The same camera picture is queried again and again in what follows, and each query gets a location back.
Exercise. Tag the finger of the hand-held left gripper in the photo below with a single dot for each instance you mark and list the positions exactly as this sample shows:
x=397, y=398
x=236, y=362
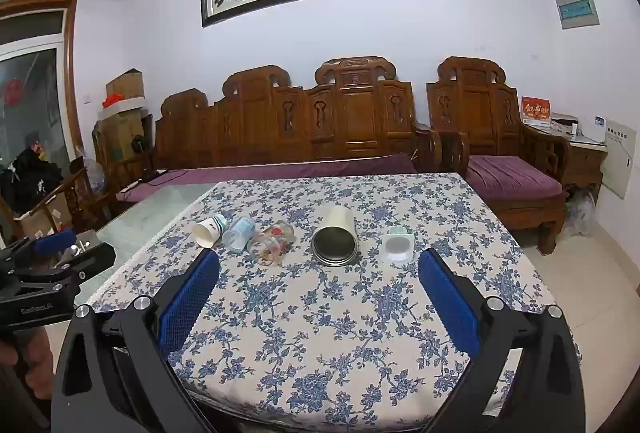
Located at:
x=52, y=242
x=95, y=258

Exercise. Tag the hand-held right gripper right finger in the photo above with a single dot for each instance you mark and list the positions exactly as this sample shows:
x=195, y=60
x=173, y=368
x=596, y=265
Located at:
x=447, y=303

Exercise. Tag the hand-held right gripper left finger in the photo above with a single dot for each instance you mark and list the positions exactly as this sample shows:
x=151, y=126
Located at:
x=190, y=303

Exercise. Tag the white paper cup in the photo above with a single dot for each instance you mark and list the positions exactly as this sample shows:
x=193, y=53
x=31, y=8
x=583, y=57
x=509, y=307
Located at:
x=207, y=231

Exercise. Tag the small white square cup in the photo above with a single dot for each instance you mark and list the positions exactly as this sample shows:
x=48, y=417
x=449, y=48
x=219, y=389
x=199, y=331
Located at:
x=398, y=247

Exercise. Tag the clear plastic cup blue print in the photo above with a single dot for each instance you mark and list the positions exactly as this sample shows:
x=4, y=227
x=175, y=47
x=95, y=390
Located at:
x=240, y=233

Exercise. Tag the glass cup red flower print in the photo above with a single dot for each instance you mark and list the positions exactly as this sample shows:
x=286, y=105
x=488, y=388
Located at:
x=272, y=243

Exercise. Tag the white steel-lined tumbler cup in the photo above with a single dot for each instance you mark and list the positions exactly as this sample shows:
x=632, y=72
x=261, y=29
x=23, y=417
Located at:
x=336, y=240

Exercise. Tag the person's left hand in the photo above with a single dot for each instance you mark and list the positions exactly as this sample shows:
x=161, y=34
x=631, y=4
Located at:
x=35, y=358

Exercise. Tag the wooden chair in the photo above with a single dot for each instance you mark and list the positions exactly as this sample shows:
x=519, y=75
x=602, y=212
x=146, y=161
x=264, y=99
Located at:
x=75, y=198

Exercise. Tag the black clothing pile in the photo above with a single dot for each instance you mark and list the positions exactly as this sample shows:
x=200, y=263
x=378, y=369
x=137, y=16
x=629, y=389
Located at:
x=32, y=178

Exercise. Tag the small black fan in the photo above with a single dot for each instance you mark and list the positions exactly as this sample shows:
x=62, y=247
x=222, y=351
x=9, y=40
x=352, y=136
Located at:
x=140, y=144

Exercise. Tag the blue floral tablecloth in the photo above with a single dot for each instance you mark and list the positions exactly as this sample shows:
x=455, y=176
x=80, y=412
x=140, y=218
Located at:
x=325, y=313

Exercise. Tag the large brown cardboard box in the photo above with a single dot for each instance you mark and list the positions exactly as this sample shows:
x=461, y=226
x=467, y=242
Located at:
x=120, y=133

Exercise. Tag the square purple seat cushion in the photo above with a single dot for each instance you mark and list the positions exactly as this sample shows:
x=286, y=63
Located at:
x=510, y=180

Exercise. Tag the long purple seat cushion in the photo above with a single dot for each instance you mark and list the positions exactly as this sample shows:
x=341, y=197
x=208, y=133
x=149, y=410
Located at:
x=260, y=173

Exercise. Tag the wooden framed glass door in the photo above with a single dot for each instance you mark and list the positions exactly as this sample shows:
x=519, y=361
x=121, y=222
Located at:
x=35, y=88

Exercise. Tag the clear plastic bag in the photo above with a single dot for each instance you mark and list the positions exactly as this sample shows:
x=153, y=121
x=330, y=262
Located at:
x=580, y=213

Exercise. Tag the small brown cardboard box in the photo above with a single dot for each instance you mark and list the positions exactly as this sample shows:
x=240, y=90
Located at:
x=127, y=85

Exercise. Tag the carved wooden armchair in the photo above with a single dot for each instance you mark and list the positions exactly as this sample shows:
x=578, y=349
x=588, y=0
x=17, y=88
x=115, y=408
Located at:
x=480, y=113

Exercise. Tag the wooden side table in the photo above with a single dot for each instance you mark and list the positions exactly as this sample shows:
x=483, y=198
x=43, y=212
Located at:
x=585, y=163

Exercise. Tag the red gift box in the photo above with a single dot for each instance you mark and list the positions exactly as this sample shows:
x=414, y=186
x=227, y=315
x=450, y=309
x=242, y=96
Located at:
x=535, y=110

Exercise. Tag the carved wooden sofa bench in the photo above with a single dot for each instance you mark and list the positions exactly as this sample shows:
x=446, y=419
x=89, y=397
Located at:
x=350, y=113

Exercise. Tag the white desktop device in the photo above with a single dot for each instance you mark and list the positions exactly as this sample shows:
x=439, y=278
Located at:
x=592, y=128

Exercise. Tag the grey wall electrical box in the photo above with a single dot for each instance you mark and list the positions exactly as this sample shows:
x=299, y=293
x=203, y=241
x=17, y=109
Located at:
x=577, y=8

